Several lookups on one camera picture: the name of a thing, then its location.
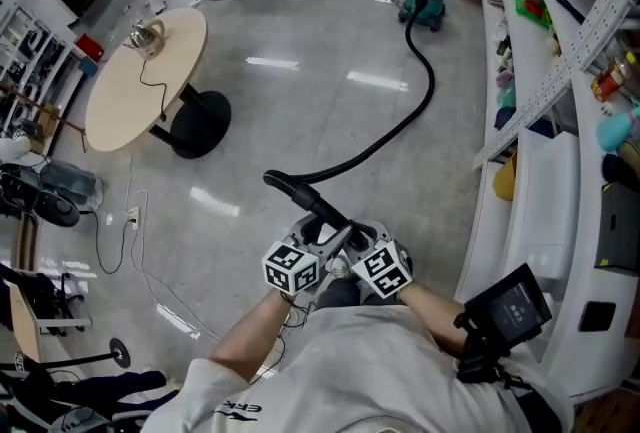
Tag steel kettle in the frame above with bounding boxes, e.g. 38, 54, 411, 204
128, 18, 166, 58

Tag black kettle cable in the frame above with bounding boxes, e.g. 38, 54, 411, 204
138, 55, 169, 122

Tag yellow bag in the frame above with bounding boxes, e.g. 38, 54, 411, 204
493, 155, 519, 202

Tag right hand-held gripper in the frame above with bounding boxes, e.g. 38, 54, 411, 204
346, 219, 415, 300

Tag black flat brush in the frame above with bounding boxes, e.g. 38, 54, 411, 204
555, 0, 586, 25

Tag white shelving unit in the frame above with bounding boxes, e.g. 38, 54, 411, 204
452, 0, 640, 402

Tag black vacuum hose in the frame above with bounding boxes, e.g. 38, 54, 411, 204
262, 0, 436, 247

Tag teal bottle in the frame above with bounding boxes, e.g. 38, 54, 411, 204
594, 103, 640, 153

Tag white storage bin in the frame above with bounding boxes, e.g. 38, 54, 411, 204
514, 130, 581, 280

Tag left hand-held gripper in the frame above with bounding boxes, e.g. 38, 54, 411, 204
261, 213, 356, 295

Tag person's right forearm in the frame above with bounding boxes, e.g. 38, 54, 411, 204
402, 280, 469, 357

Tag black fan cable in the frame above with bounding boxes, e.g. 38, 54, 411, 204
92, 209, 136, 275

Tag black box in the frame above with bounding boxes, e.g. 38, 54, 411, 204
594, 180, 640, 272

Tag white floor cable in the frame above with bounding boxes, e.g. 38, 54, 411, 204
128, 188, 224, 342

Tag black phone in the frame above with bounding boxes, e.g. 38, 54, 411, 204
577, 300, 617, 333

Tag green and red packet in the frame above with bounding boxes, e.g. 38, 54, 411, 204
513, 0, 554, 28

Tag black pole stand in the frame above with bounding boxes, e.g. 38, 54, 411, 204
0, 337, 132, 370

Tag round wooden table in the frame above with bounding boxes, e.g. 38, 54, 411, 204
83, 6, 233, 160

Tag clear bottle with yellow cap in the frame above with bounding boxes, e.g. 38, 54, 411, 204
591, 51, 640, 103

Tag person's left forearm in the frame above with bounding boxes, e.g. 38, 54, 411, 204
209, 288, 294, 375

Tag scattered small white parts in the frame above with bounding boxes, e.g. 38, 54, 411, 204
119, 0, 176, 18

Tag person's grey shorts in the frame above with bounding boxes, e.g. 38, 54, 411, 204
314, 278, 361, 310

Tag blue cloth bundle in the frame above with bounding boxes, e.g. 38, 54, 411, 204
494, 105, 516, 131

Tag red box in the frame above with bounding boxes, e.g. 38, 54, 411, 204
75, 34, 105, 62

